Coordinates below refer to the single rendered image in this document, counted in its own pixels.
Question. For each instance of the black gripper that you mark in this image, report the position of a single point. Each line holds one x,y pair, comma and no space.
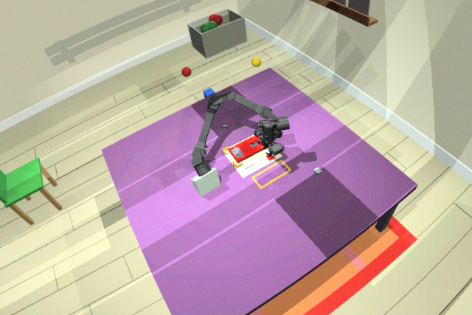
268,140

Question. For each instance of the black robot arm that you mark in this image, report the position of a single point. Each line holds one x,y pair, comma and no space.
277,124

